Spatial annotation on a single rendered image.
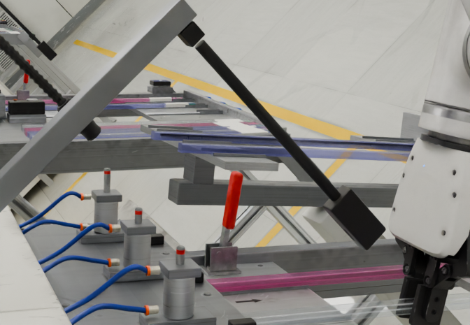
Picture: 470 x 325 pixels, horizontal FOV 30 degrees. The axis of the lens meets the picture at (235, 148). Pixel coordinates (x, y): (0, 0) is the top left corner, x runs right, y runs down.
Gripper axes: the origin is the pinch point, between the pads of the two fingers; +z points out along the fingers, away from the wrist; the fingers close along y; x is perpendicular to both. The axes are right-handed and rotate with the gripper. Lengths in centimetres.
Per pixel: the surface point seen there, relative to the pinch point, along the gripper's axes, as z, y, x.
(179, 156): 3, -96, 8
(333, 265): 2.3, -18.9, 1.2
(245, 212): 27, -167, 57
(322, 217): 1.2, -42.3, 11.6
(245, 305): 4.1, -6.6, -14.7
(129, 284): 0.6, 2.1, -29.4
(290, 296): 3.2, -7.8, -9.6
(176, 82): 5, -413, 110
